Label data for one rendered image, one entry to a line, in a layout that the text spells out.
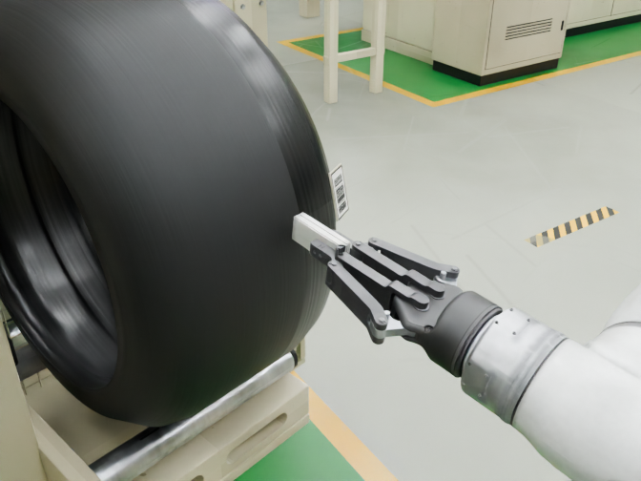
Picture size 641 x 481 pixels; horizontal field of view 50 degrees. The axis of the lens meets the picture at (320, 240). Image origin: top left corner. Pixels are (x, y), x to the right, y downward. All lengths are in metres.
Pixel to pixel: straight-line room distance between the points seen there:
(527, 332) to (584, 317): 2.24
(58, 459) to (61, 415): 0.28
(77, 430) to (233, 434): 0.27
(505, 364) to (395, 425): 1.67
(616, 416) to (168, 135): 0.45
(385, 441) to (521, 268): 1.18
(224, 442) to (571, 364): 0.56
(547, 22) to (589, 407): 5.21
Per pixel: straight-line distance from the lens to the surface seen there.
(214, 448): 1.00
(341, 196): 0.82
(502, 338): 0.59
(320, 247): 0.69
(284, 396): 1.06
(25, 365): 1.13
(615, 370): 0.58
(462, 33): 5.39
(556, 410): 0.57
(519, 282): 2.96
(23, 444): 0.92
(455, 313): 0.61
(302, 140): 0.76
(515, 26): 5.42
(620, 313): 0.67
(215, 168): 0.69
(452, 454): 2.18
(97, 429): 1.15
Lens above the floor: 1.59
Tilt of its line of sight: 30 degrees down
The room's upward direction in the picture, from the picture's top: straight up
